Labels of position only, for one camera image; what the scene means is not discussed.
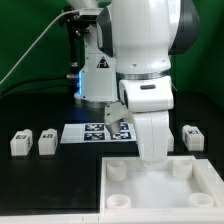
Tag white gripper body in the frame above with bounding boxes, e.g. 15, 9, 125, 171
133, 111, 169, 164

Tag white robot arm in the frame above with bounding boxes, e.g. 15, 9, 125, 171
97, 0, 200, 164

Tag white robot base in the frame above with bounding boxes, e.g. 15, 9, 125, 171
73, 19, 120, 108

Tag white square tabletop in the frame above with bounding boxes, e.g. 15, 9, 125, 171
100, 156, 224, 213

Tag white sheet with tags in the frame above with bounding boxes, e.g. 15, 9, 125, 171
61, 122, 136, 144

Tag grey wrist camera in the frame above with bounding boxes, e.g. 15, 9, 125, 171
104, 102, 133, 135

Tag black cables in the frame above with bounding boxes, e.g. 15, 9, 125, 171
0, 75, 78, 98

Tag black camera stand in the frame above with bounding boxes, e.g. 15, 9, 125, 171
59, 13, 87, 76

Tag grey camera on stand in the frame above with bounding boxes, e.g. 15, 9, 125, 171
79, 8, 101, 20

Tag grey cable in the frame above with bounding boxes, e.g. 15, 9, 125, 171
0, 9, 81, 86

